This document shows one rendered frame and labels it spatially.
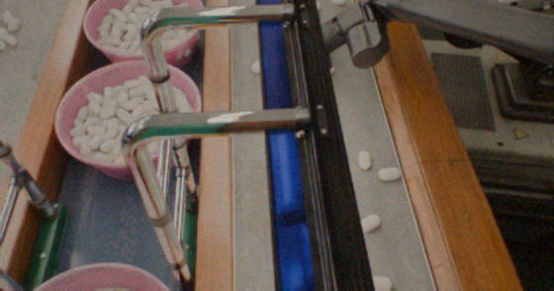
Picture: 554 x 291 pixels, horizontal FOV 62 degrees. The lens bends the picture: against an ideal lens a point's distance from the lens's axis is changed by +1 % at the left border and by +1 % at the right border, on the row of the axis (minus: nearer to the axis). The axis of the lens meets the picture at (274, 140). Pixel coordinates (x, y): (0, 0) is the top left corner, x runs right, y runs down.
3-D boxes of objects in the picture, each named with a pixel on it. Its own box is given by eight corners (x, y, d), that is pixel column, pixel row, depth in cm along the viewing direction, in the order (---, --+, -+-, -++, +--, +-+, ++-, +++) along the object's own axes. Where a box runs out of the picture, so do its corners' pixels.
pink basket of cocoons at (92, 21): (210, 13, 120) (206, -20, 113) (208, 85, 104) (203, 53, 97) (106, 16, 119) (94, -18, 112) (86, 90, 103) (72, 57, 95)
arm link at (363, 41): (407, -3, 88) (383, -29, 82) (425, 41, 82) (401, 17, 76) (355, 34, 94) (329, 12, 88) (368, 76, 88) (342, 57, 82)
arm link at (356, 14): (374, 8, 91) (360, -9, 87) (383, 34, 87) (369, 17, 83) (343, 27, 94) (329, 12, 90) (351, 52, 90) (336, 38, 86)
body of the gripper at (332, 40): (306, 54, 88) (339, 34, 85) (301, 21, 94) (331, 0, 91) (324, 73, 92) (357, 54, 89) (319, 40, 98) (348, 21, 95)
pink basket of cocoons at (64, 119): (182, 78, 105) (176, 46, 98) (225, 165, 90) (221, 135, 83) (61, 115, 98) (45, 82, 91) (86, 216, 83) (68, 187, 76)
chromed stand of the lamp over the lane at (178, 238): (291, 201, 86) (307, -9, 51) (302, 310, 73) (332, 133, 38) (188, 206, 85) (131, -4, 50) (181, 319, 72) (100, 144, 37)
